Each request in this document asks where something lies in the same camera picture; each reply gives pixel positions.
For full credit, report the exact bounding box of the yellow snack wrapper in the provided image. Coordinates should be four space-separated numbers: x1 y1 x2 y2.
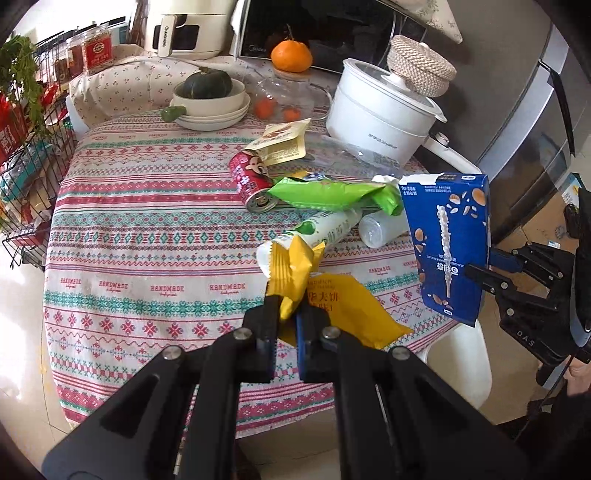
266 236 412 349

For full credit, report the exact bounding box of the blue cereal carton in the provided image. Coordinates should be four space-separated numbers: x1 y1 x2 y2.
399 173 491 327

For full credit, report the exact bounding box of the green snack bag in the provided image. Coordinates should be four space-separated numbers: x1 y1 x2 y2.
269 177 404 216

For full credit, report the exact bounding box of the white plastic trash bin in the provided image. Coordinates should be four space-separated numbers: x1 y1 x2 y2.
418 322 493 409

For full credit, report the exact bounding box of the cardboard box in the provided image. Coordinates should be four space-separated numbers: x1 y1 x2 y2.
498 173 583 253

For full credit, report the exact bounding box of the white green tube bottle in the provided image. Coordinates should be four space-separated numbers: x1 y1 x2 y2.
256 208 363 277

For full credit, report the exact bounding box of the clear plastic bottle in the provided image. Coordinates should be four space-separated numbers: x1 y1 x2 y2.
359 211 409 249

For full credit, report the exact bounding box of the patterned tablecloth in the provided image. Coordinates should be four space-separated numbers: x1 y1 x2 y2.
42 108 463 439

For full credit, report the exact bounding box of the red drink can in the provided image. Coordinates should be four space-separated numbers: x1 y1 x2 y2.
228 149 279 213

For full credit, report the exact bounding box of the beige snack pouch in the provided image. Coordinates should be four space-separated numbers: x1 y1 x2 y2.
245 118 311 166

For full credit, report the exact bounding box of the dark grey refrigerator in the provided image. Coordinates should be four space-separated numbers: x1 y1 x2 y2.
440 1 590 243

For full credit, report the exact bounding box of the white electric cooking pot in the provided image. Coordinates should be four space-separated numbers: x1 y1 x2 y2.
325 58 481 174

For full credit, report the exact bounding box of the glass jar with oranges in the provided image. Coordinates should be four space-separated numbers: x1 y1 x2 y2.
250 68 332 123

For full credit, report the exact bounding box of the white bowl stack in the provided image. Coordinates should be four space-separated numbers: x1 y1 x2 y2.
160 79 250 132

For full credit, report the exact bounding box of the green kabocha squash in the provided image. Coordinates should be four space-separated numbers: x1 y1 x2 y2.
175 67 232 99

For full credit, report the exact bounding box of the floral cloth cover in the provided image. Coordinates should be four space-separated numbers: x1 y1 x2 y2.
69 45 259 127

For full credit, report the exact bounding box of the orange mandarin on jar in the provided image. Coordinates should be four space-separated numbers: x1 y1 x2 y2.
270 24 314 74

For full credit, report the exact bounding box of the black microwave oven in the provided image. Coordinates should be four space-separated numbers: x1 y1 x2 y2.
238 0 427 73

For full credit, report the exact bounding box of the white air fryer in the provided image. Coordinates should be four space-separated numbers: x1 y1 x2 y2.
144 0 236 60

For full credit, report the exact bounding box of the red label jar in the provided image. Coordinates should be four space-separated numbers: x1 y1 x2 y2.
82 26 113 74

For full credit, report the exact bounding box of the green leafy plant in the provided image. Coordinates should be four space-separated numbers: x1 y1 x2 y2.
1 35 46 133

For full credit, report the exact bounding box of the woven rope basket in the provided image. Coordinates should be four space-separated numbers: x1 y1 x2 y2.
387 35 457 98

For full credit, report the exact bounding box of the black wire rack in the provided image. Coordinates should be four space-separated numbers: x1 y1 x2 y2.
1 32 77 270

